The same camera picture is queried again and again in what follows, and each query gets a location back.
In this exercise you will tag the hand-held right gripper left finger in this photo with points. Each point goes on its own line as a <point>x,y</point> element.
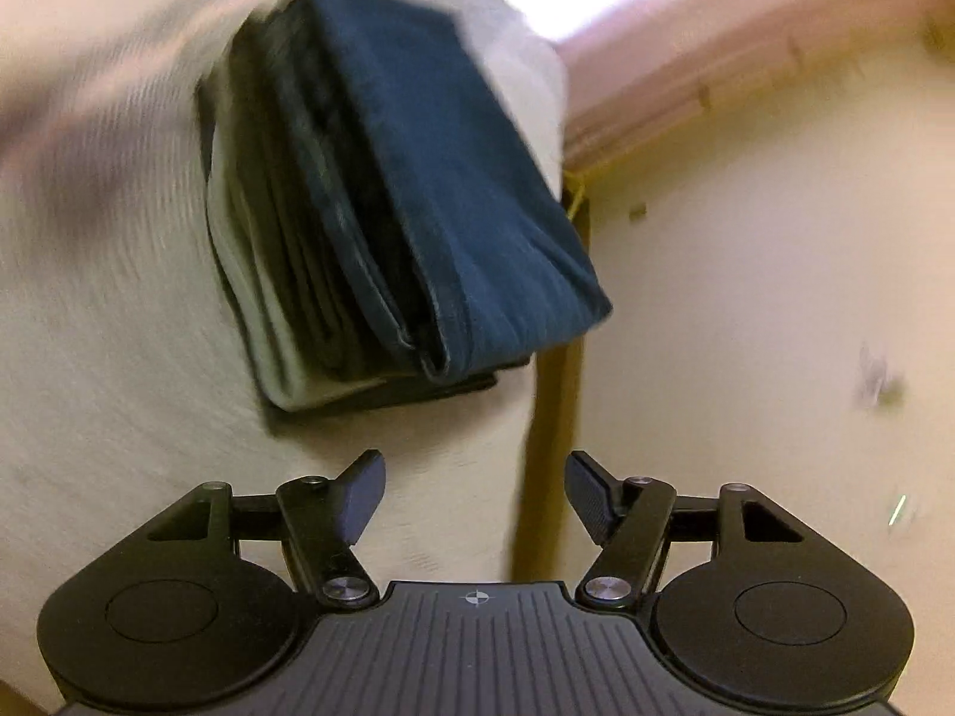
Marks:
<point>358,492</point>

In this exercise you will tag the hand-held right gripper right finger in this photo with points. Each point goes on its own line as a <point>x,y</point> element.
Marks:
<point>593,496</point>

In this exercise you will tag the dark blue jeans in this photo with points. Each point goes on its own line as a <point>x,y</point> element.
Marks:
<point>455,164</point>

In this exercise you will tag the blue jeans orange stitching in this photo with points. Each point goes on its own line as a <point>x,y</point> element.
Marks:
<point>313,201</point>

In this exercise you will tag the light grey jeans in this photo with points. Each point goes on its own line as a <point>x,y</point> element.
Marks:
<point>250,313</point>

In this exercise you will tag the pink bed mattress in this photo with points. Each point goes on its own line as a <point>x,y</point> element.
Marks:
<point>709,82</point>

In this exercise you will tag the yellow wooden bed frame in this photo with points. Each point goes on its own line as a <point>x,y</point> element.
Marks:
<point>556,403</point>

